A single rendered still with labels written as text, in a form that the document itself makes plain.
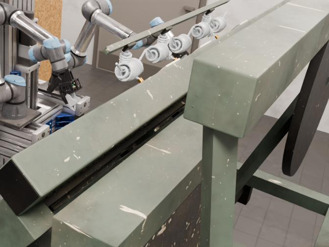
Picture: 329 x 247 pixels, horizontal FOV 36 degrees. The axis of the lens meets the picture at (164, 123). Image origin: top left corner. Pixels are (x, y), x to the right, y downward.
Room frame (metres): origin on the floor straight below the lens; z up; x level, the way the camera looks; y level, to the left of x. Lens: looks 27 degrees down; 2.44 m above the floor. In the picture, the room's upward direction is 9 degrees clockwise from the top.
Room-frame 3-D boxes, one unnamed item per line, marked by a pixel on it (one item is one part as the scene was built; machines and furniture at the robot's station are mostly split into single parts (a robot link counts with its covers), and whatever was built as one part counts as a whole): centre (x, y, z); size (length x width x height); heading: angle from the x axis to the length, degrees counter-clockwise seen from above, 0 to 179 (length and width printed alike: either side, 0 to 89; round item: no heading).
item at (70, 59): (3.04, 0.72, 1.20); 0.13 x 0.12 x 0.14; 154
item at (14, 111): (2.56, 0.87, 1.09); 0.15 x 0.15 x 0.10
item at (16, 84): (2.55, 0.87, 1.20); 0.13 x 0.12 x 0.14; 150
